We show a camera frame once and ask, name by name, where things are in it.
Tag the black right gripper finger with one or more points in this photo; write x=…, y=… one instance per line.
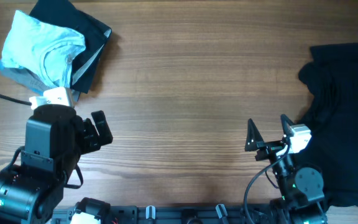
x=287, y=123
x=254, y=140

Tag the light blue t-shirt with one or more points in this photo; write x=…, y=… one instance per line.
x=44, y=49

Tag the black garment pile right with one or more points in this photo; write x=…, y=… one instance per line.
x=332, y=79

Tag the folded grey garment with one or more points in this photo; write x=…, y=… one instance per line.
x=26, y=78

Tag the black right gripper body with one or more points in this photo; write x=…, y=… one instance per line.
x=268, y=150

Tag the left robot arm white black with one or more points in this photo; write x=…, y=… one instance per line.
x=32, y=184

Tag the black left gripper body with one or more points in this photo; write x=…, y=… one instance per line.
x=88, y=139

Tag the folded black garment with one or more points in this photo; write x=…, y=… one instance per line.
x=93, y=33

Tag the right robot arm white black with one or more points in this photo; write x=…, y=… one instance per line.
x=300, y=185

